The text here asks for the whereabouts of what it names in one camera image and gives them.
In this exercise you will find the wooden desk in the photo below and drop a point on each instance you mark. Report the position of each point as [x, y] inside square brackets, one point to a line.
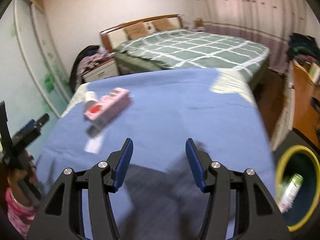
[305, 118]

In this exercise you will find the pile of dark clothes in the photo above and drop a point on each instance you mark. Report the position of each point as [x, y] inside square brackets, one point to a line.
[87, 59]

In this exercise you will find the white bedside nightstand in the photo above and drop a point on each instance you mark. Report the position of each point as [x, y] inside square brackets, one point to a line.
[104, 70]

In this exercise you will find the white paper cup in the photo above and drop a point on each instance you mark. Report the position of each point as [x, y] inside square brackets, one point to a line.
[90, 99]

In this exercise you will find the green white carton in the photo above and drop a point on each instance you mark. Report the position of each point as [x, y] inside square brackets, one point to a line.
[288, 191]

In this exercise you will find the wardrobe sliding door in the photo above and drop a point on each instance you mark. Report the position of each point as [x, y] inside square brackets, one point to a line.
[33, 80]

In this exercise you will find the pink snack box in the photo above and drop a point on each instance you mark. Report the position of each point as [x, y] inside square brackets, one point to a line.
[108, 107]

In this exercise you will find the pink striped curtain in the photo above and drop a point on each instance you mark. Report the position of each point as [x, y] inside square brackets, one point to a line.
[268, 22]

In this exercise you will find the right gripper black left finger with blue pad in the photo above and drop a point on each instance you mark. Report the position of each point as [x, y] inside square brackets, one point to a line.
[78, 204]

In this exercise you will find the pink patterned sleeve forearm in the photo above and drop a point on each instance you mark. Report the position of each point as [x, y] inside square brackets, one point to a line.
[20, 216]

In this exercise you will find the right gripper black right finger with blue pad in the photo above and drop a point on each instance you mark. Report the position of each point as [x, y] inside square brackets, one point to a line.
[240, 197]

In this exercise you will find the yellow rimmed blue trash bin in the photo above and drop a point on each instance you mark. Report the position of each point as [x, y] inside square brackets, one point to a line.
[301, 160]

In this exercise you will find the green plaid bed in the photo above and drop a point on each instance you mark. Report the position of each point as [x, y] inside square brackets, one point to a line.
[182, 48]

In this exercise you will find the blue star patterned sheet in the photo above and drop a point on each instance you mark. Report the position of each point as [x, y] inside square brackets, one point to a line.
[159, 198]

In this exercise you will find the wooden bed headboard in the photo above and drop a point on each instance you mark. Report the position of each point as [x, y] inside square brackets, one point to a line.
[113, 37]

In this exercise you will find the person's left hand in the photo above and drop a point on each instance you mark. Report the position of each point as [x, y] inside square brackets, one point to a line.
[16, 175]

